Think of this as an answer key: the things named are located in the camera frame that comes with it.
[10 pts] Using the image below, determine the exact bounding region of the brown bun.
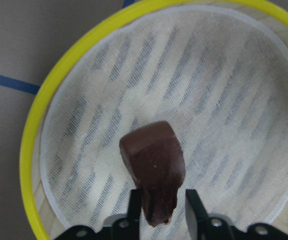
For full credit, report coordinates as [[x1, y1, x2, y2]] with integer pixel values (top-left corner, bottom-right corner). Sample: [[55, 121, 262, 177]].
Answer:
[[119, 121, 186, 227]]

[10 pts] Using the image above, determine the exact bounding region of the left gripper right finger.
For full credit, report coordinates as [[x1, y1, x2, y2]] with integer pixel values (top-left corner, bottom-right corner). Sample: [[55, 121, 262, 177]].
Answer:
[[185, 189, 288, 240]]

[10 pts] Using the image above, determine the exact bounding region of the yellow bottom steamer layer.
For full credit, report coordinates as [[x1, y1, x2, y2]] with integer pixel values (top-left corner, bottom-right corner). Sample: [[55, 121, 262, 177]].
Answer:
[[18, 0, 288, 240]]

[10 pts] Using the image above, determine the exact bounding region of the bottom steamer mesh liner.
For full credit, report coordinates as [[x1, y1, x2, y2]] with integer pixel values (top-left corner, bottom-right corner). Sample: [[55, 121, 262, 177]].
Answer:
[[39, 4, 288, 240]]

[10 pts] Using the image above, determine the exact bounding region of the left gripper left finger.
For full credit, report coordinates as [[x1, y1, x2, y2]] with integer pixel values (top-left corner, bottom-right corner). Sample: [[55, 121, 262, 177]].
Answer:
[[56, 189, 142, 240]]

